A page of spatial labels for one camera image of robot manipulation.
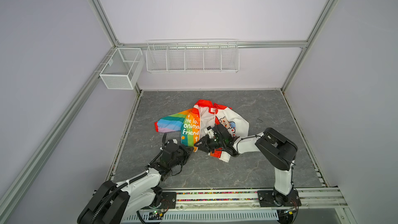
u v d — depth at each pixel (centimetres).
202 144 80
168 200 74
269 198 74
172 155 67
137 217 70
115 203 42
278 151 51
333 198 76
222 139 74
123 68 102
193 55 99
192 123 96
